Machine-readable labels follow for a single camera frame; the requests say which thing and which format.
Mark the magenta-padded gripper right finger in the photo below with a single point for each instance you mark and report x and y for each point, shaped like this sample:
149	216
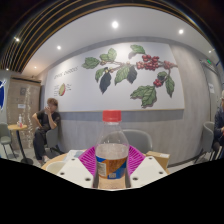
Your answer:
146	170

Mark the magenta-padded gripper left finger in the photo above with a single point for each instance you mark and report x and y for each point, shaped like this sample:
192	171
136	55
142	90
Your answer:
76	172

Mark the clear red-capped drink bottle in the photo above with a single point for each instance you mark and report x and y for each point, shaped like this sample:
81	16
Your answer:
111	156

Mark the brown cardboard box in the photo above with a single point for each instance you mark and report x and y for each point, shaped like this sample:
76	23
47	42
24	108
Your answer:
159	159

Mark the grey upholstered chair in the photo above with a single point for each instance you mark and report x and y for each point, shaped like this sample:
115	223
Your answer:
206	136
53	138
140	140

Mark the person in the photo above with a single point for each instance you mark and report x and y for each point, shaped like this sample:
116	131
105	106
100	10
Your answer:
219	128
46	121

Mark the small round wooden table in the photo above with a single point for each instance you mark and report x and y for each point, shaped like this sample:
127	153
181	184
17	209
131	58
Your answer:
16	127

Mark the small clear bottle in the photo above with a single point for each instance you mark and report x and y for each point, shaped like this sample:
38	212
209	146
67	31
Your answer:
20	120

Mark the grey-green chair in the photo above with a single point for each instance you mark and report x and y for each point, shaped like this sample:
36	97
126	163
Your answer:
5	133

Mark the green exit sign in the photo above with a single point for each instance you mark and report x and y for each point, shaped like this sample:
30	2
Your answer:
209	61

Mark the round ceiling lights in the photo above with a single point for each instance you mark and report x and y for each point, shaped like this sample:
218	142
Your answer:
115	24

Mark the coffee plant wall mural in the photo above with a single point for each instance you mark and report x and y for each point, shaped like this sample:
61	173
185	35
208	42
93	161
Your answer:
83	90

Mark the white paper wall notice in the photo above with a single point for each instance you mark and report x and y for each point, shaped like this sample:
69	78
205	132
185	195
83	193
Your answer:
211	88

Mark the blue wall decoration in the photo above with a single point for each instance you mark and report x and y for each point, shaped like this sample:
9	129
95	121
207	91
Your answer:
2	95

